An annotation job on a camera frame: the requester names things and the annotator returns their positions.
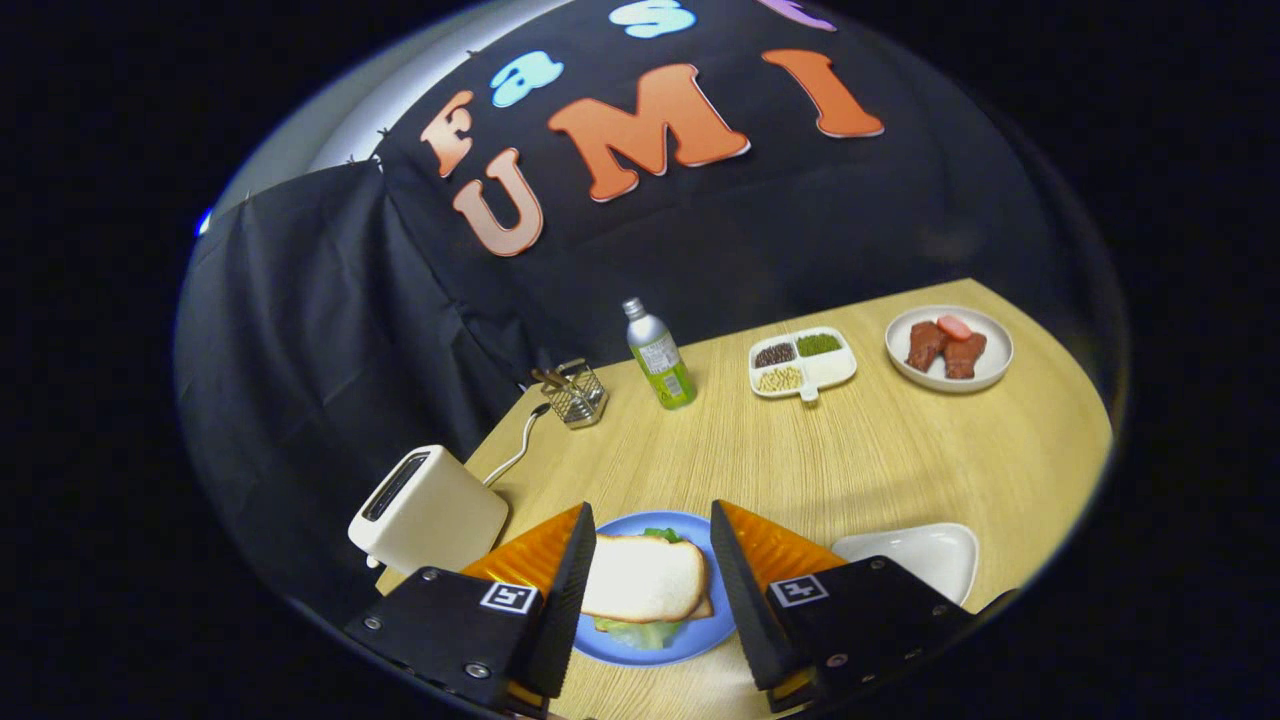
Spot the blue round plate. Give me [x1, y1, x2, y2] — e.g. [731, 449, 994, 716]
[573, 511, 741, 667]

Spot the cream toaster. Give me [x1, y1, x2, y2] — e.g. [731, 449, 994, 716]
[348, 445, 510, 576]

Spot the white square plate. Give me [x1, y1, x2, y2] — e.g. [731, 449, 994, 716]
[832, 522, 980, 606]

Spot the green lettuce leaf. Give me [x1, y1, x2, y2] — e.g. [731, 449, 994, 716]
[595, 527, 691, 651]

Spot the white divided dish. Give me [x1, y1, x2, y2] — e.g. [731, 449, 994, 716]
[748, 326, 859, 403]

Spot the white oval plate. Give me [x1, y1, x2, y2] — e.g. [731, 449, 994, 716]
[885, 305, 1015, 394]

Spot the white toaster cable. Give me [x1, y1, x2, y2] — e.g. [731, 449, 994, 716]
[483, 402, 553, 488]

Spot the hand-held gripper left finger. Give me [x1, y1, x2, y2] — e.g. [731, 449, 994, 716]
[345, 502, 598, 719]

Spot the brown meat piece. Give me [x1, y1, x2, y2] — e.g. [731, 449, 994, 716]
[906, 321, 949, 374]
[943, 333, 988, 380]

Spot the silver bottle with green label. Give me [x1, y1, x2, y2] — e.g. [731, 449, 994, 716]
[622, 297, 698, 411]

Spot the toasted bread slice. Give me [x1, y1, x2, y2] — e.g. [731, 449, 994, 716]
[581, 534, 708, 623]

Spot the metal wire basket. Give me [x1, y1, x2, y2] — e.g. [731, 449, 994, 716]
[545, 360, 610, 430]

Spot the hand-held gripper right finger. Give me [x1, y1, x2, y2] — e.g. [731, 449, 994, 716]
[710, 500, 1021, 713]

